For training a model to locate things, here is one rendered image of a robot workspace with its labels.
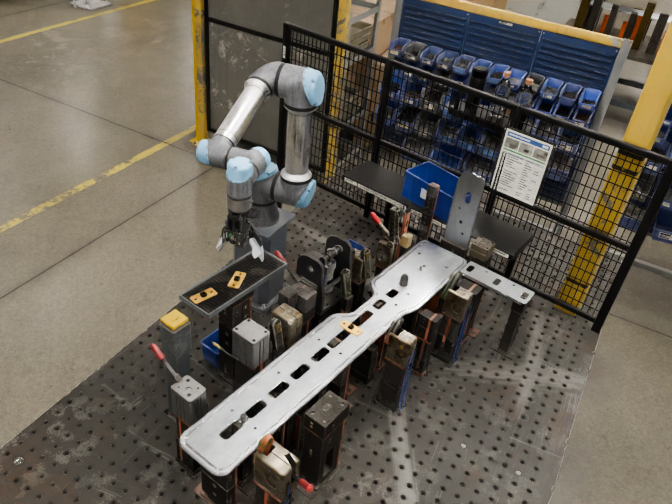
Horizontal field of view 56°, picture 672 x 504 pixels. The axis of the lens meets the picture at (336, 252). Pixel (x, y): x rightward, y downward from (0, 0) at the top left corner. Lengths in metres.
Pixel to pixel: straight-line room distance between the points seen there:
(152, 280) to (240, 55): 1.86
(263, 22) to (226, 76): 0.58
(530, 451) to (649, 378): 1.73
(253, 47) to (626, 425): 3.42
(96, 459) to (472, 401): 1.34
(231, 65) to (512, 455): 3.57
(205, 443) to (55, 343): 1.93
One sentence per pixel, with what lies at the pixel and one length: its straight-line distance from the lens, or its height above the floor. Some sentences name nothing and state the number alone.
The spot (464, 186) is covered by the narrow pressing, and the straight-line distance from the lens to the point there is 2.59.
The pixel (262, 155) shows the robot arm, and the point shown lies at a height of 1.59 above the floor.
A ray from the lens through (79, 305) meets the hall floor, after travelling 3.87.
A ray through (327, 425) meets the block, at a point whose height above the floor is 1.03.
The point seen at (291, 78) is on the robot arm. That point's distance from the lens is 2.16.
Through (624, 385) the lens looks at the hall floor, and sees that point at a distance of 3.92.
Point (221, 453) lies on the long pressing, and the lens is 1.85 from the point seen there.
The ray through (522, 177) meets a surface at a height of 1.26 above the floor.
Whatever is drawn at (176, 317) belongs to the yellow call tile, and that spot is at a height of 1.16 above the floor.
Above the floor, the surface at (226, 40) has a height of 0.93.
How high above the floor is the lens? 2.51
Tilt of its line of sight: 36 degrees down
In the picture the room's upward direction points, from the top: 7 degrees clockwise
